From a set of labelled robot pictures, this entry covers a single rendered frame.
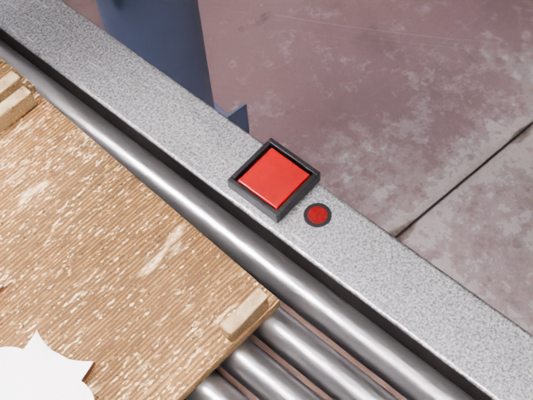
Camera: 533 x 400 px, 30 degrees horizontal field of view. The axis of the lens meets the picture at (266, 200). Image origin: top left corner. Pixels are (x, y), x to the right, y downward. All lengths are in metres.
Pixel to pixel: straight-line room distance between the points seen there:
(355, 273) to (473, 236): 1.10
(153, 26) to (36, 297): 0.69
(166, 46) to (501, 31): 1.05
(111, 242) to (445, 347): 0.38
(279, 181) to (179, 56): 0.65
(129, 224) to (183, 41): 0.67
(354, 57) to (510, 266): 0.65
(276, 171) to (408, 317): 0.23
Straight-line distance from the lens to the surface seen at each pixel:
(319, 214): 1.12
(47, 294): 1.10
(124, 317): 1.06
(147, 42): 1.70
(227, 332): 1.02
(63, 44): 1.31
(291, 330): 1.06
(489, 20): 2.53
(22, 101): 1.21
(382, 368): 1.05
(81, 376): 1.04
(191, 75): 1.80
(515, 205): 2.23
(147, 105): 1.23
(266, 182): 1.13
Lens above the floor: 1.89
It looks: 59 degrees down
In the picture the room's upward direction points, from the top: 5 degrees counter-clockwise
